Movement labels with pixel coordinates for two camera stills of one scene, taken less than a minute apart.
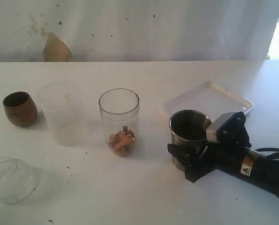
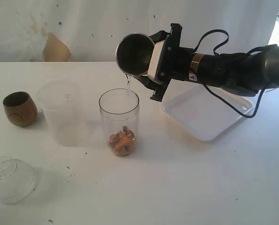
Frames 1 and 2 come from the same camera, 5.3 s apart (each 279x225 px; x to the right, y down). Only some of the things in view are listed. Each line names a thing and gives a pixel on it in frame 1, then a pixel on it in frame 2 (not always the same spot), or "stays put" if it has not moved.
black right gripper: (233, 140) → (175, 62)
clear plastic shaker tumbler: (119, 108) stays put
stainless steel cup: (188, 127) → (133, 54)
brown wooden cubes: (120, 142) stays put
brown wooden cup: (20, 108) stays put
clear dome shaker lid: (11, 180) stays put
